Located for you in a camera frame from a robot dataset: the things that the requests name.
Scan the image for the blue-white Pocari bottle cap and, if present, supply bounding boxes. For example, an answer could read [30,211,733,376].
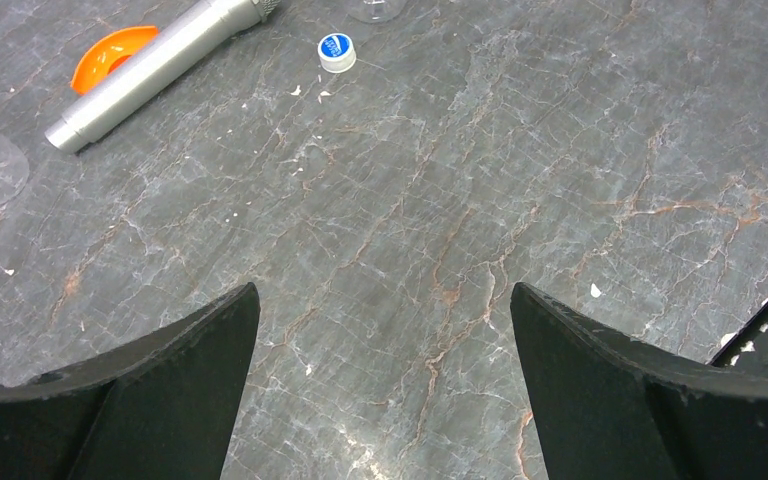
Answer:
[317,32,357,74]

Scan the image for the orange curved pipe piece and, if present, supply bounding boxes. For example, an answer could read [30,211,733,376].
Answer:
[70,25,159,95]

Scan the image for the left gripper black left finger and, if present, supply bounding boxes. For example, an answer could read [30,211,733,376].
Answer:
[0,283,260,479]

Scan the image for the blue labelled Pocari bottle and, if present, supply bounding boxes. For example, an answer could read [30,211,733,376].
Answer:
[344,0,406,24]

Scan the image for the silver microphone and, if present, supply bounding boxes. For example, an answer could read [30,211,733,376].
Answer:
[45,1,279,154]

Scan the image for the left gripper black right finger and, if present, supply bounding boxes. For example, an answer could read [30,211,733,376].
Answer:
[510,283,768,479]

